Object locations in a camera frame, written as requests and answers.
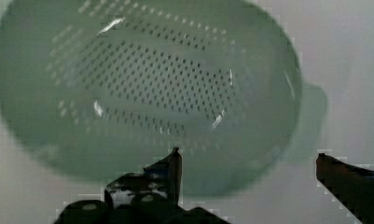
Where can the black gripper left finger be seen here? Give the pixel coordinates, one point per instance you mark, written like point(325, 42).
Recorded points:
point(149, 197)

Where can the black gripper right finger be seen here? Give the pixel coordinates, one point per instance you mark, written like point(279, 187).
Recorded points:
point(353, 186)

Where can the green plastic strainer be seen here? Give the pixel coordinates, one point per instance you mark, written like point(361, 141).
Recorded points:
point(97, 88)

